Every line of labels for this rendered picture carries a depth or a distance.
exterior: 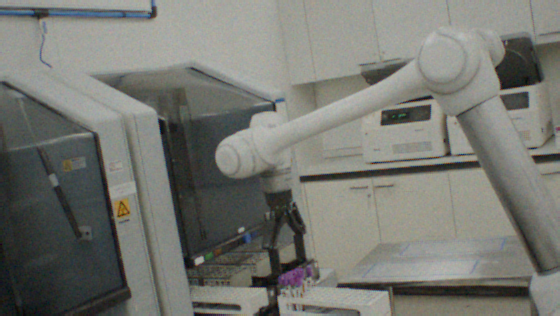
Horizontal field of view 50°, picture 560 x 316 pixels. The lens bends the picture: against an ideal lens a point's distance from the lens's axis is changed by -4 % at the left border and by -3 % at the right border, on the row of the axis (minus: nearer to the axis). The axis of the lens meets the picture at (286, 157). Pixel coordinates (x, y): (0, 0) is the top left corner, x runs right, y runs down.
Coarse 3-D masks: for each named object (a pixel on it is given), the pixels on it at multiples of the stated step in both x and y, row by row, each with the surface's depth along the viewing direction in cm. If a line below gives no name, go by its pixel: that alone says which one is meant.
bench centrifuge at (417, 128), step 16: (384, 64) 405; (400, 64) 399; (368, 80) 422; (432, 96) 433; (384, 112) 403; (400, 112) 396; (416, 112) 389; (432, 112) 384; (368, 128) 405; (384, 128) 399; (400, 128) 393; (416, 128) 387; (432, 128) 381; (368, 144) 407; (384, 144) 400; (400, 144) 395; (416, 144) 389; (432, 144) 383; (448, 144) 392; (368, 160) 408; (384, 160) 403
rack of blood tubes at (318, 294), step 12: (324, 288) 171; (336, 288) 169; (288, 300) 168; (300, 300) 165; (312, 300) 163; (324, 300) 161; (336, 300) 160; (348, 300) 158; (360, 300) 157; (372, 300) 155; (384, 300) 157; (288, 312) 168; (300, 312) 166; (312, 312) 165; (324, 312) 167; (336, 312) 167; (348, 312) 165; (360, 312) 153; (372, 312) 152; (384, 312) 157
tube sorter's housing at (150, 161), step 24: (48, 72) 184; (72, 72) 189; (96, 72) 221; (120, 72) 231; (216, 72) 241; (96, 96) 175; (120, 96) 180; (264, 96) 232; (144, 120) 174; (288, 120) 239; (144, 144) 173; (144, 168) 172; (168, 168) 262; (144, 192) 171; (168, 192) 179; (144, 216) 172; (168, 216) 178; (168, 240) 177; (288, 240) 237; (168, 264) 176; (168, 288) 175; (168, 312) 175; (192, 312) 183
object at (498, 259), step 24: (432, 240) 225; (456, 240) 219; (480, 240) 214; (504, 240) 208; (360, 264) 210; (384, 264) 205; (408, 264) 201; (432, 264) 196; (456, 264) 192; (480, 264) 187; (504, 264) 183; (528, 264) 179; (384, 288) 234
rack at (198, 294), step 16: (192, 288) 197; (208, 288) 194; (224, 288) 192; (240, 288) 189; (256, 288) 186; (192, 304) 193; (208, 304) 191; (224, 304) 194; (240, 304) 178; (256, 304) 180
